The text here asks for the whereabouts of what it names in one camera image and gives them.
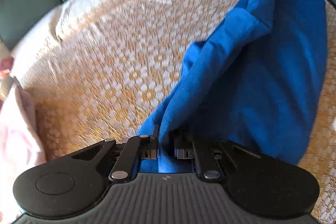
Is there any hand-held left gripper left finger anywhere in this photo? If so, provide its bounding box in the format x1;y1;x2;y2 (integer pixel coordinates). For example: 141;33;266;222
71;124;160;184

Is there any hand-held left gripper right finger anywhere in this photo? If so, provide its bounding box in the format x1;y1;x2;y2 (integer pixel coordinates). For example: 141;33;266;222
173;133;263;184

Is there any pink garment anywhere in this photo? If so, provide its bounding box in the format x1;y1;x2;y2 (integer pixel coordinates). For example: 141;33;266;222
0;82;48;224

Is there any floral lace tablecloth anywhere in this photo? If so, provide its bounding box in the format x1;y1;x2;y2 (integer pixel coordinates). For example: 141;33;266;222
15;0;336;224

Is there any red packet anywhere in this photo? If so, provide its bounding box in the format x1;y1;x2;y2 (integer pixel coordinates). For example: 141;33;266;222
0;56;15;80

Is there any blue shirt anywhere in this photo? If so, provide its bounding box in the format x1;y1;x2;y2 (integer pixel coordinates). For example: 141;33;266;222
136;0;329;173

